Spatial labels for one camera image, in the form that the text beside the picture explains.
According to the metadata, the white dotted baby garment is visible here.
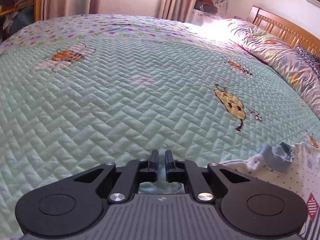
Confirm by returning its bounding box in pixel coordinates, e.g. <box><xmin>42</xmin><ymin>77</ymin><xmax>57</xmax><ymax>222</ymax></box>
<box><xmin>139</xmin><ymin>142</ymin><xmax>319</xmax><ymax>239</ymax></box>

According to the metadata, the pile of dark clothes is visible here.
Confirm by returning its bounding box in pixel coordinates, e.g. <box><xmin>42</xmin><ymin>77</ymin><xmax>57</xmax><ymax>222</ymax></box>
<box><xmin>295</xmin><ymin>45</ymin><xmax>320</xmax><ymax>79</ymax></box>

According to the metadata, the green quilted bee bedspread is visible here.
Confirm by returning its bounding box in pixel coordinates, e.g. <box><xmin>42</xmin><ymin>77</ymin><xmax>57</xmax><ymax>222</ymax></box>
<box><xmin>1</xmin><ymin>15</ymin><xmax>319</xmax><ymax>239</ymax></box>

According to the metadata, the floral folded duvet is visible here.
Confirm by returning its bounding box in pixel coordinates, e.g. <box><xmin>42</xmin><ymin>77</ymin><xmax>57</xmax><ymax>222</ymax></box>
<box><xmin>219</xmin><ymin>18</ymin><xmax>319</xmax><ymax>116</ymax></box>

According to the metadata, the nightstand clutter with plush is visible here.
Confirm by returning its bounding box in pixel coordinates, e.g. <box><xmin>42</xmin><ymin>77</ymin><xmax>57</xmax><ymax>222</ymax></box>
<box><xmin>189</xmin><ymin>0</ymin><xmax>228</xmax><ymax>26</ymax></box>

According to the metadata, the wooden bed headboard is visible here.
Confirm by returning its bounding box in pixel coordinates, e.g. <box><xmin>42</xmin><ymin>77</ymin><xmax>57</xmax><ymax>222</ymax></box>
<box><xmin>247</xmin><ymin>5</ymin><xmax>320</xmax><ymax>56</ymax></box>

